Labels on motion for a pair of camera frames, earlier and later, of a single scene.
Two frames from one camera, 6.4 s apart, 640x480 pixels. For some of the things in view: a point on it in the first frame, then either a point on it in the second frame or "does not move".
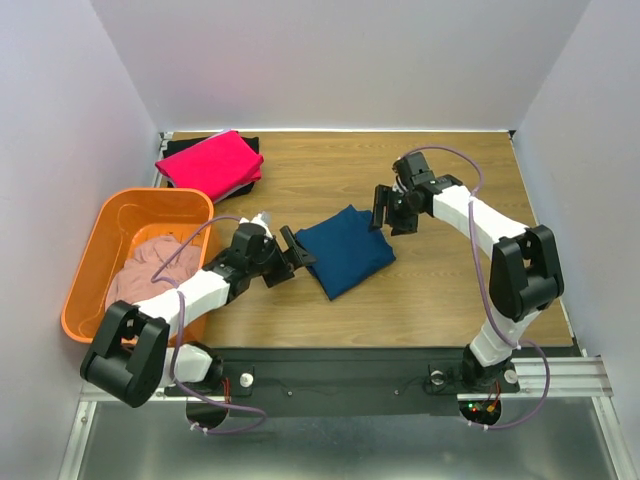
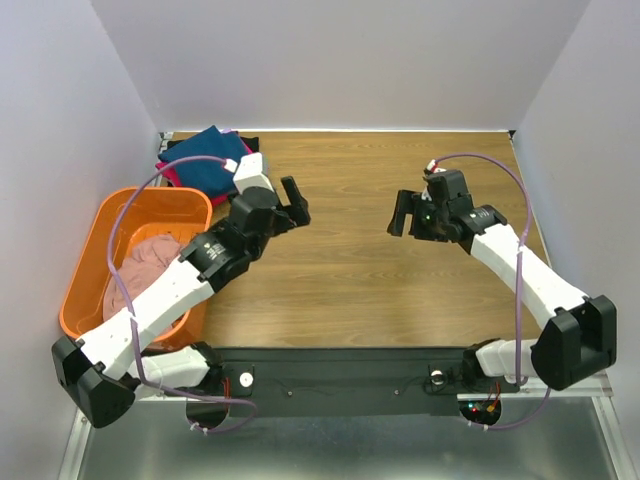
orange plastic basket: x=117 y=220 does not move
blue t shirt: x=346 y=251 to x=207 y=176
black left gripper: x=285 y=260 to x=298 y=208
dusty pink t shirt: x=133 y=283 does not move
